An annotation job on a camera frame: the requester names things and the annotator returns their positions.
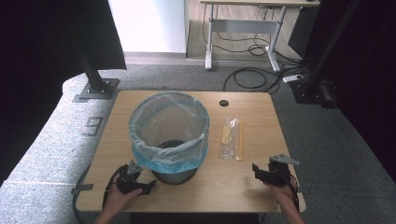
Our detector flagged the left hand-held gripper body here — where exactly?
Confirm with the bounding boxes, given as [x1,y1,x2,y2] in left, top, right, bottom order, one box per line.
[115,159,145,196]

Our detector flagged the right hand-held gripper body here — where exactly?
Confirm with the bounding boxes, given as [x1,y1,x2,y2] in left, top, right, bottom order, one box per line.
[262,153,301,189]

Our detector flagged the person's left hand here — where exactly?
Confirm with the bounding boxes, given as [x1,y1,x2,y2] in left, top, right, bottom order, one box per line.
[104,186,144,217]

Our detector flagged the person's right hand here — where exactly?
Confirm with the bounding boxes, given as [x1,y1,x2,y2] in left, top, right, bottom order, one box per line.
[264,181,297,209]

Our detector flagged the black mesh trash bin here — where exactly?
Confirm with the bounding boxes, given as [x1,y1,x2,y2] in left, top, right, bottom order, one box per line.
[150,139,199,186]

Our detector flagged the clear plastic cutlery packet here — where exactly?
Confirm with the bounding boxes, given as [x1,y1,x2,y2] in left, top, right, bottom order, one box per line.
[219,117,245,162]

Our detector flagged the grey tape strip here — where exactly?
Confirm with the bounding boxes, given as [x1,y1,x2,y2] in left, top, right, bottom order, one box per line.
[70,183,94,196]

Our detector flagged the bin with blue liner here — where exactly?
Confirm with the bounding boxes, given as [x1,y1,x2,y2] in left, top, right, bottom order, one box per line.
[128,91,210,175]

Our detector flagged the light grey floor mat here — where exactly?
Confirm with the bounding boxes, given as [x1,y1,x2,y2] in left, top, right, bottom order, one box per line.
[0,73,120,224]

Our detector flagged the white power strip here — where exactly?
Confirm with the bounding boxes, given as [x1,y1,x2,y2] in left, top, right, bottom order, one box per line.
[282,74,304,84]

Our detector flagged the black metal stand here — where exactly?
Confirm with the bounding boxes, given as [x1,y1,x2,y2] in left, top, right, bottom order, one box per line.
[289,0,363,110]
[72,43,120,104]

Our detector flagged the black curtain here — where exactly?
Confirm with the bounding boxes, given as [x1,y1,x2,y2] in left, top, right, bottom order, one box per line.
[306,0,396,183]
[0,0,128,186]

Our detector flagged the black computer case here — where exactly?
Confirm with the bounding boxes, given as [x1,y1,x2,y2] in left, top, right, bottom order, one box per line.
[287,5,319,60]

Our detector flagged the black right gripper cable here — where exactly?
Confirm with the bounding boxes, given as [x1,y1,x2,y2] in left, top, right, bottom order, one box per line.
[288,173,302,213]

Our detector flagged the black floor cables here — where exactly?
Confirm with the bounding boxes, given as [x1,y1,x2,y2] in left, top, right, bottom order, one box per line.
[202,4,312,95]

